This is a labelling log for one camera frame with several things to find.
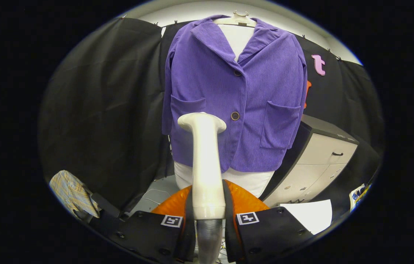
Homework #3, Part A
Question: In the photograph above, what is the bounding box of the white tray of small items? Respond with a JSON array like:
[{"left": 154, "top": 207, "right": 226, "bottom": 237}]
[{"left": 349, "top": 183, "right": 373, "bottom": 212}]

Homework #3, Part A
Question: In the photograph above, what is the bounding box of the purple ribbed jacket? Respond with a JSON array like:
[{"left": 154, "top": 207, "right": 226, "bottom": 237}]
[{"left": 162, "top": 15, "right": 308, "bottom": 173}]

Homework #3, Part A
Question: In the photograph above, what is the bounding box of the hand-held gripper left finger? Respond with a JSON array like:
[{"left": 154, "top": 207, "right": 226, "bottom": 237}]
[{"left": 115, "top": 185, "right": 196, "bottom": 264}]

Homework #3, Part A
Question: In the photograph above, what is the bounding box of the white paper sheet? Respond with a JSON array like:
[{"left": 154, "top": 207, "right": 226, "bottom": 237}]
[{"left": 280, "top": 199, "right": 333, "bottom": 235}]

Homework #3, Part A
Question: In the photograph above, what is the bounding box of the grey cabinet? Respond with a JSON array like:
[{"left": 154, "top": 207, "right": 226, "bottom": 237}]
[{"left": 260, "top": 114, "right": 360, "bottom": 208}]

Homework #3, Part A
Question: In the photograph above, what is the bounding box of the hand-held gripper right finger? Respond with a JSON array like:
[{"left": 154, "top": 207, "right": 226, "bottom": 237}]
[{"left": 223, "top": 180, "right": 314, "bottom": 264}]

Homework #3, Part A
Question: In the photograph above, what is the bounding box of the white mannequin torso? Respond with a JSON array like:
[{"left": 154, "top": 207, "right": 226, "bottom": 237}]
[{"left": 173, "top": 10, "right": 275, "bottom": 198}]

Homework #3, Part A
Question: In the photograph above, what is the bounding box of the white garment steamer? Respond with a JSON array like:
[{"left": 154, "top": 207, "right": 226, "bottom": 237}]
[{"left": 178, "top": 112, "right": 227, "bottom": 264}]

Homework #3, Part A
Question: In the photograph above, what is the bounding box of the plaid cloth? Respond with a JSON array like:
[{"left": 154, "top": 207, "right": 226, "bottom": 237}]
[{"left": 49, "top": 170, "right": 101, "bottom": 219}]

